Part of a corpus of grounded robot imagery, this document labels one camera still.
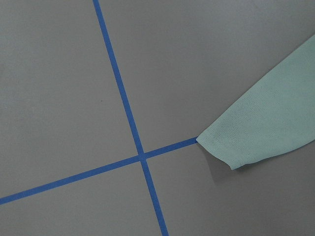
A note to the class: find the olive green long-sleeve shirt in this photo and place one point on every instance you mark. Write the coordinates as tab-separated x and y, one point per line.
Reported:
275	116

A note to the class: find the brown paper table cover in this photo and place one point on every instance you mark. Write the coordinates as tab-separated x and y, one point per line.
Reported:
101	103

